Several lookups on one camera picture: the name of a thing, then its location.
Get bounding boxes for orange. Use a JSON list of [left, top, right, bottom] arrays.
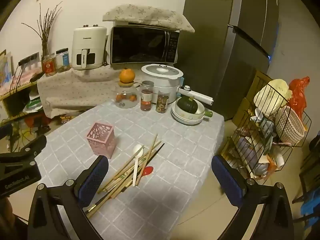
[[119, 67, 136, 83]]

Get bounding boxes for pink perforated utensil holder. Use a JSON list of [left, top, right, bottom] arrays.
[[86, 122, 116, 159]]

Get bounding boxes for floral microwave cover cloth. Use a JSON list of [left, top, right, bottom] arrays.
[[102, 4, 195, 33]]

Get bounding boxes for grey refrigerator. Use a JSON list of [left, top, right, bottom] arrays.
[[175, 0, 280, 122]]

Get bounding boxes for white electric cooking pot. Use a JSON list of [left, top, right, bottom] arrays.
[[141, 64, 214, 107]]

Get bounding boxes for framed picture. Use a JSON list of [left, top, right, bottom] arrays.
[[0, 50, 13, 85]]

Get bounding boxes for ring snack jar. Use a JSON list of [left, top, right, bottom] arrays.
[[155, 90, 170, 114]]

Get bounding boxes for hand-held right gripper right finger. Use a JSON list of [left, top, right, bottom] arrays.
[[211, 155, 294, 240]]

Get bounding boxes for black chopstick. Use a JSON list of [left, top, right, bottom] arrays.
[[141, 143, 165, 167], [84, 194, 113, 214]]

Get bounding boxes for red spice jar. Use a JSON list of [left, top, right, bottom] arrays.
[[140, 80, 154, 111]]

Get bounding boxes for floral tablecloth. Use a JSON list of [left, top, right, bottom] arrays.
[[37, 65, 143, 118]]

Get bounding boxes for bundle of wooden chopsticks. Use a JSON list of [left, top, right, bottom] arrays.
[[85, 134, 163, 218]]

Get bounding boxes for black wire rack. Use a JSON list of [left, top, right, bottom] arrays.
[[226, 82, 313, 180]]

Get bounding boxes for grey checked tablecloth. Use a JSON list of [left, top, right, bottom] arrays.
[[34, 97, 225, 240]]

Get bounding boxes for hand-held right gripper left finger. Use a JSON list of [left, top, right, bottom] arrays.
[[27, 155, 109, 240]]

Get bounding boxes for napa cabbage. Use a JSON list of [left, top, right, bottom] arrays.
[[253, 79, 293, 117]]

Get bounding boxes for cardboard box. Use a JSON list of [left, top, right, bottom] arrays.
[[234, 70, 273, 130]]

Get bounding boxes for glass teapot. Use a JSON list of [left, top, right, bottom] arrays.
[[115, 80, 140, 109]]

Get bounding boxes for red plastic bag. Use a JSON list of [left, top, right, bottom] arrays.
[[289, 76, 310, 120]]

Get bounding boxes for dried branch bouquet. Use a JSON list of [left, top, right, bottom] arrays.
[[21, 1, 63, 58]]

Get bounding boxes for red plastic spoon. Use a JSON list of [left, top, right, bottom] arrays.
[[136, 166, 154, 178]]

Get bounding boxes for white plastic spoon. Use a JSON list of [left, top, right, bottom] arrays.
[[132, 144, 144, 187]]

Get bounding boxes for white air fryer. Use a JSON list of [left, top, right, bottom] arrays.
[[72, 24, 108, 70]]

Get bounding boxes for red label jar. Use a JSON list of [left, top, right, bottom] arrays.
[[42, 53, 57, 77]]

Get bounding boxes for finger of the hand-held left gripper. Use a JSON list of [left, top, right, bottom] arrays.
[[0, 135, 47, 167]]

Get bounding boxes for green squash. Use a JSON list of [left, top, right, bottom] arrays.
[[176, 95, 198, 114]]

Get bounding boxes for white bowl with green handle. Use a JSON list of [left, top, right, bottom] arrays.
[[175, 100, 213, 121]]

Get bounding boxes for blue label jar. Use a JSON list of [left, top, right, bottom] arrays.
[[55, 48, 72, 72]]

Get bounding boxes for woven basket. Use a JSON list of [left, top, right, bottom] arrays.
[[274, 105, 305, 145]]

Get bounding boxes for black microwave oven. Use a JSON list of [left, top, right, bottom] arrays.
[[110, 26, 180, 67]]

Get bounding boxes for black power strip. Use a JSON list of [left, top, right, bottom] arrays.
[[19, 52, 40, 67]]

